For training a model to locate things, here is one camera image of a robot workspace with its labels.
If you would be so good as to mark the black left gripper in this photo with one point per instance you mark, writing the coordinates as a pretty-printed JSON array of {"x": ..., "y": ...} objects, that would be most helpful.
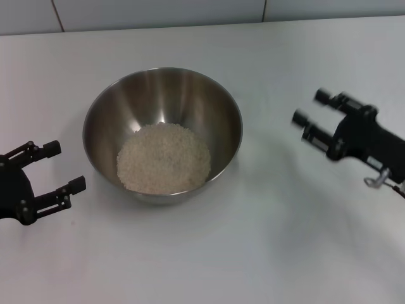
[{"x": 12, "y": 193}]

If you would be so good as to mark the large stainless steel bowl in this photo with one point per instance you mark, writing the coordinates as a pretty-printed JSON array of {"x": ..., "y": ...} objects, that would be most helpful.
[{"x": 104, "y": 133}]

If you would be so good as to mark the white rice grains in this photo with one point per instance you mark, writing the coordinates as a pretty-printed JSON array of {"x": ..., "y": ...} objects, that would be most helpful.
[{"x": 164, "y": 158}]

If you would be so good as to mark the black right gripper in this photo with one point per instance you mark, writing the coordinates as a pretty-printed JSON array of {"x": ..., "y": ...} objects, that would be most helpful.
[{"x": 370, "y": 142}]

